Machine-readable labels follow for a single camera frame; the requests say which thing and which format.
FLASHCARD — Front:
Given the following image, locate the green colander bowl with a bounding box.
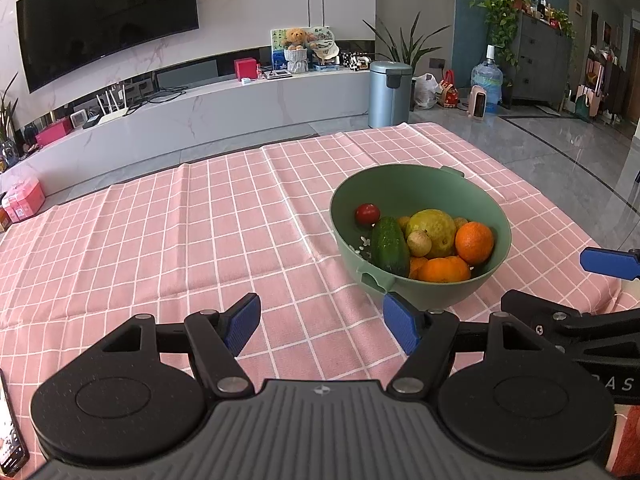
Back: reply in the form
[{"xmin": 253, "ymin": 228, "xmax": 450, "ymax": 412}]
[{"xmin": 329, "ymin": 165, "xmax": 513, "ymax": 312}]

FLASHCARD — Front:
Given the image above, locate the trailing ivy plant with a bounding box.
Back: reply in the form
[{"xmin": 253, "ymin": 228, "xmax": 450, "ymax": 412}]
[{"xmin": 469, "ymin": 0, "xmax": 532, "ymax": 67}]

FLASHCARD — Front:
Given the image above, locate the pink storage box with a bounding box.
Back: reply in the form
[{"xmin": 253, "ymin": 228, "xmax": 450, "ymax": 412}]
[{"xmin": 0, "ymin": 177, "xmax": 46, "ymax": 223}]

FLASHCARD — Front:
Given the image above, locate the blue-grey trash can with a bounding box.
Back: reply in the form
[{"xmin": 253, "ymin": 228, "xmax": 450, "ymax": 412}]
[{"xmin": 368, "ymin": 61, "xmax": 414, "ymax": 129}]

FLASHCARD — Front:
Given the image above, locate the round paper fan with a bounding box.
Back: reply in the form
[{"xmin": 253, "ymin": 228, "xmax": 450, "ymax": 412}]
[{"xmin": 312, "ymin": 35, "xmax": 341, "ymax": 64}]

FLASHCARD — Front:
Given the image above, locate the brown passion fruit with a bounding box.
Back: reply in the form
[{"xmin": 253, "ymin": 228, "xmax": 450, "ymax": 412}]
[{"xmin": 406, "ymin": 230, "xmax": 433, "ymax": 258}]

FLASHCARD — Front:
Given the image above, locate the large round orange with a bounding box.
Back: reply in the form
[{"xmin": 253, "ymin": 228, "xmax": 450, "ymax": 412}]
[{"xmin": 454, "ymin": 221, "xmax": 495, "ymax": 265}]

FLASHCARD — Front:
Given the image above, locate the white wrapped vase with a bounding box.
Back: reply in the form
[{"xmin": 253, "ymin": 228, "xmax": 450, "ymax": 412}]
[{"xmin": 284, "ymin": 49, "xmax": 310, "ymax": 75}]

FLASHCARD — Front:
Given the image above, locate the tangerine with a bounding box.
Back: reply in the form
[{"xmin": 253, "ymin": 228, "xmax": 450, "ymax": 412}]
[{"xmin": 417, "ymin": 256, "xmax": 472, "ymax": 283}]

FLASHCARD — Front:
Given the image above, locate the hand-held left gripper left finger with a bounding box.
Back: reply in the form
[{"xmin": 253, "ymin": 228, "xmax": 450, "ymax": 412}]
[{"xmin": 85, "ymin": 292, "xmax": 262, "ymax": 398}]

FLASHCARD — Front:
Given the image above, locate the pink flat box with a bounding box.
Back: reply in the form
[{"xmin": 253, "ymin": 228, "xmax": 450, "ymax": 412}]
[{"xmin": 35, "ymin": 117, "xmax": 73, "ymax": 147}]

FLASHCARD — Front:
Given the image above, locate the orange cloth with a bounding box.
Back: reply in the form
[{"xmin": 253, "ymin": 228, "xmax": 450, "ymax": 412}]
[{"xmin": 602, "ymin": 400, "xmax": 640, "ymax": 478}]

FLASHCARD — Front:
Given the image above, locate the brown teddy bear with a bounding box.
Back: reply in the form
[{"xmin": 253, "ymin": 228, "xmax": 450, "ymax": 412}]
[{"xmin": 280, "ymin": 27, "xmax": 307, "ymax": 52}]

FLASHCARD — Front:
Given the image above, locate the blue water jug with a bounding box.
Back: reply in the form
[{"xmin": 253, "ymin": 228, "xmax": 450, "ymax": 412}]
[{"xmin": 471, "ymin": 45, "xmax": 504, "ymax": 113}]

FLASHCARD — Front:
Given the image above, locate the white marble tv console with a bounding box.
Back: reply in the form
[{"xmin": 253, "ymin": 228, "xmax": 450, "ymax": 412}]
[{"xmin": 0, "ymin": 67, "xmax": 373, "ymax": 196}]

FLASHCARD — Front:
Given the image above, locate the red gift box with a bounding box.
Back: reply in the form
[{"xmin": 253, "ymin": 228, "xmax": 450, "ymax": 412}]
[{"xmin": 439, "ymin": 70, "xmax": 461, "ymax": 109}]

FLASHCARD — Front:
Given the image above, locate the white plastic bag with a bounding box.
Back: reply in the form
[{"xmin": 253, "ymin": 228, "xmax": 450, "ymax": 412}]
[{"xmin": 413, "ymin": 73, "xmax": 443, "ymax": 110}]

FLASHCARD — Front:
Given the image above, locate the yellow-green guava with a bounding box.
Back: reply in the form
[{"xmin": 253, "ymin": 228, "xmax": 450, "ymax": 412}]
[{"xmin": 405, "ymin": 209, "xmax": 458, "ymax": 260}]

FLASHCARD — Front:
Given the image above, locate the white router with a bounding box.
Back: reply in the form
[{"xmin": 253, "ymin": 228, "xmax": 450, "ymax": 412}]
[{"xmin": 95, "ymin": 85, "xmax": 127, "ymax": 125}]

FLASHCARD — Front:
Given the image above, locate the grey cabinet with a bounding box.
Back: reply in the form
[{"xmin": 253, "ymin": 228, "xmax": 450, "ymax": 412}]
[{"xmin": 510, "ymin": 10, "xmax": 573, "ymax": 103}]

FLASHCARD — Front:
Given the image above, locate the long-leaf potted plant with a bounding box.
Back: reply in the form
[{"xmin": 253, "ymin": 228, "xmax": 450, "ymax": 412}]
[{"xmin": 364, "ymin": 12, "xmax": 451, "ymax": 77}]

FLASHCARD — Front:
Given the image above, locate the green cucumber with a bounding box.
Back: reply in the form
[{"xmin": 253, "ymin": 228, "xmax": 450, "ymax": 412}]
[{"xmin": 370, "ymin": 216, "xmax": 412, "ymax": 277}]

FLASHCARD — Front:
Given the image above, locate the pink space heater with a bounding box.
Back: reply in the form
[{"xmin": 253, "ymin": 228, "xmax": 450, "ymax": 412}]
[{"xmin": 467, "ymin": 85, "xmax": 488, "ymax": 120}]

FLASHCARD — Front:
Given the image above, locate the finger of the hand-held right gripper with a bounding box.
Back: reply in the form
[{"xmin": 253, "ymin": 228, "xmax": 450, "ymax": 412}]
[
  {"xmin": 501, "ymin": 289, "xmax": 640, "ymax": 357},
  {"xmin": 580, "ymin": 247, "xmax": 640, "ymax": 281}
]

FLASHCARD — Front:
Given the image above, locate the black smartphone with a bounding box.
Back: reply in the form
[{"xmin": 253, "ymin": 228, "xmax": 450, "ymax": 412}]
[{"xmin": 0, "ymin": 369, "xmax": 29, "ymax": 476}]

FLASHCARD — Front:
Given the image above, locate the row of shopping bags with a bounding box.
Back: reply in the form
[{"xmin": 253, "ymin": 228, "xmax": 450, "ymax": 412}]
[{"xmin": 565, "ymin": 50, "xmax": 628, "ymax": 123}]

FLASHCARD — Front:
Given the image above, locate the pink checked tablecloth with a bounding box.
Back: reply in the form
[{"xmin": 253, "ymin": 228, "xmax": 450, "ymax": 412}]
[{"xmin": 0, "ymin": 122, "xmax": 626, "ymax": 453}]

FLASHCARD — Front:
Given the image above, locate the black television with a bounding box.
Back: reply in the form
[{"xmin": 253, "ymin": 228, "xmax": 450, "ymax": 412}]
[{"xmin": 16, "ymin": 0, "xmax": 200, "ymax": 94}]

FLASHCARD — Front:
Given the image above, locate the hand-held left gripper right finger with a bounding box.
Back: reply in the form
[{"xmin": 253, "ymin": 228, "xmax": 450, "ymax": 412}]
[{"xmin": 382, "ymin": 291, "xmax": 568, "ymax": 395}]

